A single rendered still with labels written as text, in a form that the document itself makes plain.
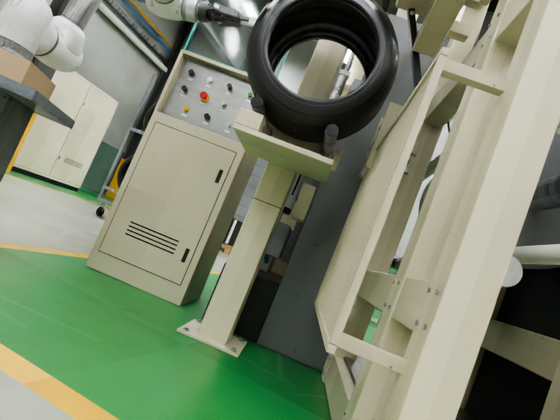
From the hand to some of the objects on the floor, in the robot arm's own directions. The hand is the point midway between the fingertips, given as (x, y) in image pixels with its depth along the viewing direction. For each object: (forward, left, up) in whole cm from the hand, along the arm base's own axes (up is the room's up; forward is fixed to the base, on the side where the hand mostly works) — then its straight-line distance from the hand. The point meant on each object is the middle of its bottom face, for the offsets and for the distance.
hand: (249, 21), depth 159 cm
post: (+34, +28, -123) cm, 130 cm away
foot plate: (+34, +28, -122) cm, 130 cm away
